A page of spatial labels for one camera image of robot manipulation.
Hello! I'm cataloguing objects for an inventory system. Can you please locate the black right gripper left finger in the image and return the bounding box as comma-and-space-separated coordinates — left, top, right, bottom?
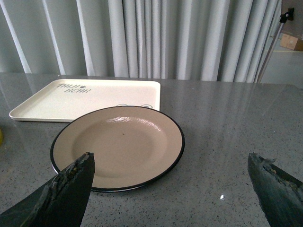
0, 152, 95, 227

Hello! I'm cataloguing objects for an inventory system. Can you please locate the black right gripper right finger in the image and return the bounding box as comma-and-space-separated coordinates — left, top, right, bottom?
248, 153, 303, 227

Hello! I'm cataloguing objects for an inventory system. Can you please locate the beige plate with black rim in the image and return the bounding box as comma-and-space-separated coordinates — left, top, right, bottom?
50, 106, 185, 192

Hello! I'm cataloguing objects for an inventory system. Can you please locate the cream rectangular bear tray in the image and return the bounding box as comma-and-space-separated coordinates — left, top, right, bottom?
9, 79, 160, 122

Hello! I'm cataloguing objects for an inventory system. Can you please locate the cardboard box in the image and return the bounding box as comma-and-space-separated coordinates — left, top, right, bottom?
280, 34, 303, 51

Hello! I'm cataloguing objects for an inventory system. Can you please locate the grey pleated curtain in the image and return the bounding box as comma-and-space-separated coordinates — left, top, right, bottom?
0, 0, 281, 83

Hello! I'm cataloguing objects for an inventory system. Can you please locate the metal stand pole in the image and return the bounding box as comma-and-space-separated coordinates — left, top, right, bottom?
256, 8, 294, 83

